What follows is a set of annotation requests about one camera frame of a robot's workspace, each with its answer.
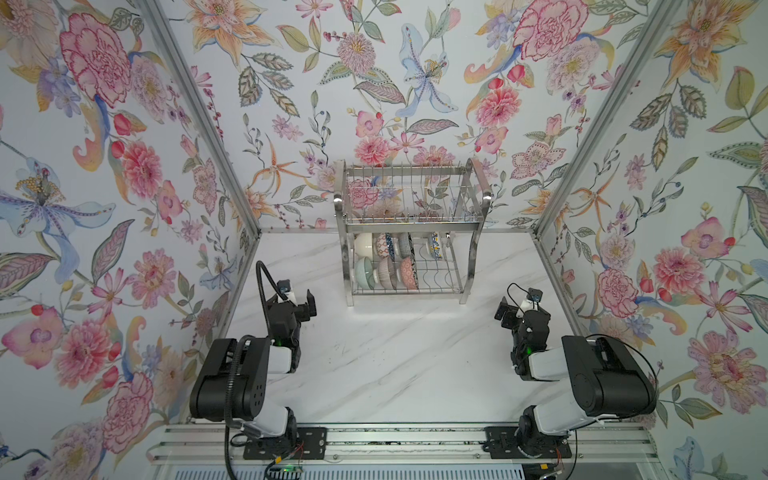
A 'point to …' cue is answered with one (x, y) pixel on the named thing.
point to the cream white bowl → (363, 245)
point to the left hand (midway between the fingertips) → (298, 291)
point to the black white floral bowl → (409, 273)
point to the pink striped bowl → (387, 272)
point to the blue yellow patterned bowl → (435, 248)
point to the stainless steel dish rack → (408, 229)
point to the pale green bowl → (364, 273)
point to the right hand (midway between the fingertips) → (520, 300)
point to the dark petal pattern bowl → (405, 244)
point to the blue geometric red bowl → (385, 246)
